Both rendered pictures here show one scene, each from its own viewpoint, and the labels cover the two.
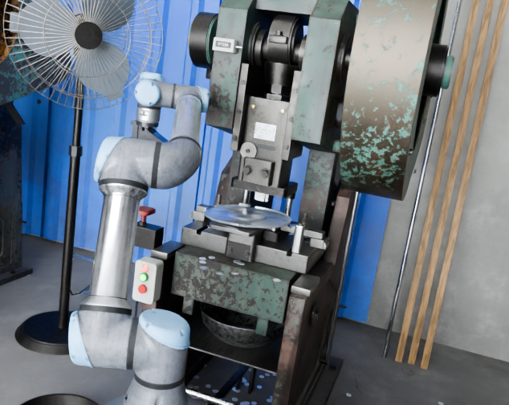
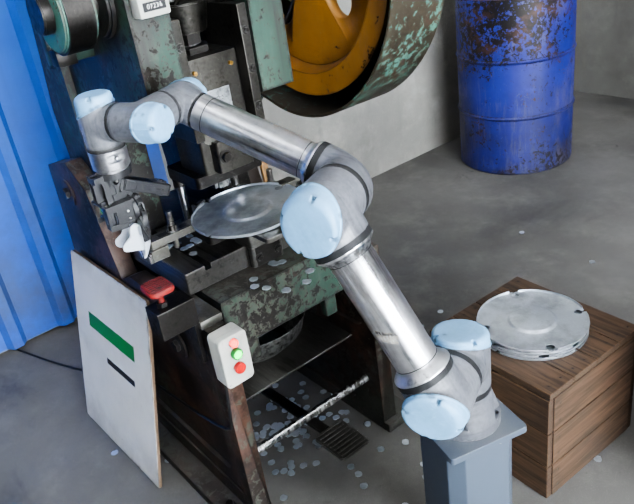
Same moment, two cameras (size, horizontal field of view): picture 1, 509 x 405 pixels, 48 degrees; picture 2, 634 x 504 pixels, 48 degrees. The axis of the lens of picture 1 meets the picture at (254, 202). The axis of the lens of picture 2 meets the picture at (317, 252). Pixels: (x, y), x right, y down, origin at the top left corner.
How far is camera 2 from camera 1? 1.44 m
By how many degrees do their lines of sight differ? 51
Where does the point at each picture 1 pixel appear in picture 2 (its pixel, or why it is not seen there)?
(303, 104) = (262, 43)
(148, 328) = (477, 345)
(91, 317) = (450, 381)
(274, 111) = (219, 67)
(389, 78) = not seen: outside the picture
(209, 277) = (267, 300)
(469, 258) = not seen: hidden behind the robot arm
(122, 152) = (343, 199)
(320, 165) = not seen: hidden behind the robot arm
